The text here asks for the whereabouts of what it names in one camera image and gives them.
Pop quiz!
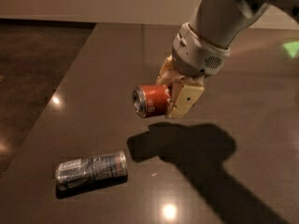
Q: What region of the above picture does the silver blue energy drink can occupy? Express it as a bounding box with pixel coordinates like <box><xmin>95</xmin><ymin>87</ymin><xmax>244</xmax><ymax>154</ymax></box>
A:
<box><xmin>55</xmin><ymin>150</ymin><xmax>128</xmax><ymax>191</ymax></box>

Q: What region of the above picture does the red coke can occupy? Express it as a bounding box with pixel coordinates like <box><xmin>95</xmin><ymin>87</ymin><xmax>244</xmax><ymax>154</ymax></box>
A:
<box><xmin>133</xmin><ymin>85</ymin><xmax>171</xmax><ymax>119</ymax></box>

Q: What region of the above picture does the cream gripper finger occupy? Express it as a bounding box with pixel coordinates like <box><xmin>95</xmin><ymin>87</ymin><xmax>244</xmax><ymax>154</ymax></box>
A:
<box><xmin>156</xmin><ymin>56</ymin><xmax>185</xmax><ymax>86</ymax></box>
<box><xmin>166</xmin><ymin>76</ymin><xmax>204</xmax><ymax>119</ymax></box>

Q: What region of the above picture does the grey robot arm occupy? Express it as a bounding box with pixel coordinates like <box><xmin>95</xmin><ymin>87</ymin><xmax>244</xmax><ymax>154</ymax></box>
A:
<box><xmin>157</xmin><ymin>0</ymin><xmax>299</xmax><ymax>119</ymax></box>

